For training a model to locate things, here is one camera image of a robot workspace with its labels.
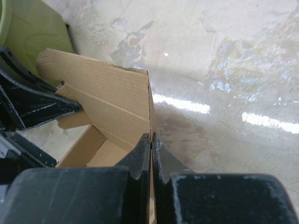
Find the olive green plastic bin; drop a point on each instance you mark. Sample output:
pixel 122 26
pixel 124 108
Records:
pixel 27 27

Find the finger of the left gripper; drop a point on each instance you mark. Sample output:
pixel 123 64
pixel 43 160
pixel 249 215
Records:
pixel 8 57
pixel 28 106

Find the brown cardboard box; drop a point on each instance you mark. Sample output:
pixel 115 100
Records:
pixel 118 109

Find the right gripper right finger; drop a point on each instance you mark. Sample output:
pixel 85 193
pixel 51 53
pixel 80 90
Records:
pixel 183 196

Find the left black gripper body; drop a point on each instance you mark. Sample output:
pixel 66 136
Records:
pixel 18 154

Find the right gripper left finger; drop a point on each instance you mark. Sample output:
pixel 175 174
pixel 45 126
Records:
pixel 119 194

